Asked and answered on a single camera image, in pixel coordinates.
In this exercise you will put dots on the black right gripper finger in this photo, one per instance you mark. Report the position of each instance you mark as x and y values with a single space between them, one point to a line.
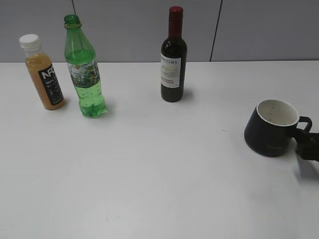
307 145

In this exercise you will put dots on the black mug white interior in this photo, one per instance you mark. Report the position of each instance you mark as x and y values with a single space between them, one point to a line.
272 125

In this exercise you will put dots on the green sprite bottle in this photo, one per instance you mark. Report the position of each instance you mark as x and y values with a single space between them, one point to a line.
80 57

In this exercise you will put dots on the red wine bottle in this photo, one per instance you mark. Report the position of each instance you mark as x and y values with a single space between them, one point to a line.
173 58

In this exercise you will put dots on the orange juice bottle white cap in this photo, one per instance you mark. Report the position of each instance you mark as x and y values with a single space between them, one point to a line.
42 72

